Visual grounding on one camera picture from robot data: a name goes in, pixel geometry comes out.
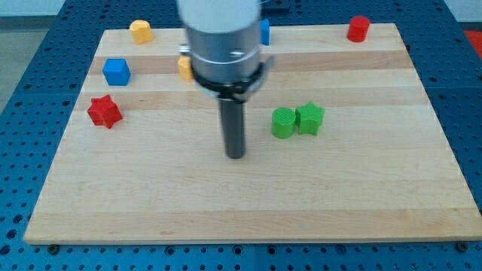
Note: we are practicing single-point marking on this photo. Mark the green cylinder block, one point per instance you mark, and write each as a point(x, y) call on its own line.
point(283, 123)

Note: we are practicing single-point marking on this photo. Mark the blue block behind arm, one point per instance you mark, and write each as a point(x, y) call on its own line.
point(264, 26)

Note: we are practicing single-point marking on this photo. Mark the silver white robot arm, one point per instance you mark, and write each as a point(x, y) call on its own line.
point(224, 37)

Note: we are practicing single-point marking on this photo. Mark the yellow block behind arm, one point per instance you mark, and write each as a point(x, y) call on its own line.
point(184, 67)

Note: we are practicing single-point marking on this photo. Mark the green star block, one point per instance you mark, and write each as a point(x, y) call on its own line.
point(309, 118)

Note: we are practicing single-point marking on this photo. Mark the red star block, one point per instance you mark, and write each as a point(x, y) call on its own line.
point(103, 111)

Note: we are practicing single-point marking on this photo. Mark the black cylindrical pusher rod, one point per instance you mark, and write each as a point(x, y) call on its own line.
point(233, 128)

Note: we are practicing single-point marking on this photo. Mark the wooden board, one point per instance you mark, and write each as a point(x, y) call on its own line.
point(379, 170)

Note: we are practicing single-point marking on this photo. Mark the blue cube block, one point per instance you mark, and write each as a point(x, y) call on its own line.
point(116, 72)

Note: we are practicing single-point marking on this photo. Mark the yellow heart block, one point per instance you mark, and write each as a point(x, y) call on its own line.
point(141, 31)

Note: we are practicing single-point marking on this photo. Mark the red cylinder block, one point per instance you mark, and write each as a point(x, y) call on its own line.
point(358, 29)

